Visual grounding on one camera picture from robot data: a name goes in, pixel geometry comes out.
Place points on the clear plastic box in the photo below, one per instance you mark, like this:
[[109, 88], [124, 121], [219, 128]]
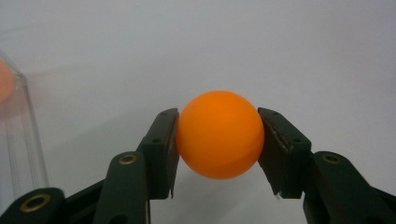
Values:
[[21, 140]]

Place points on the orange ping-pong ball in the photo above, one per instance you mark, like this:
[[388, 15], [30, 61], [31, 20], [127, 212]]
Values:
[[4, 82], [219, 133]]

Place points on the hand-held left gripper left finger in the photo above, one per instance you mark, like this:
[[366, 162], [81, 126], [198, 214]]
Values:
[[155, 168]]

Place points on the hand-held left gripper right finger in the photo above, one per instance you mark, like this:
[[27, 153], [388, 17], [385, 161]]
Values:
[[289, 161]]

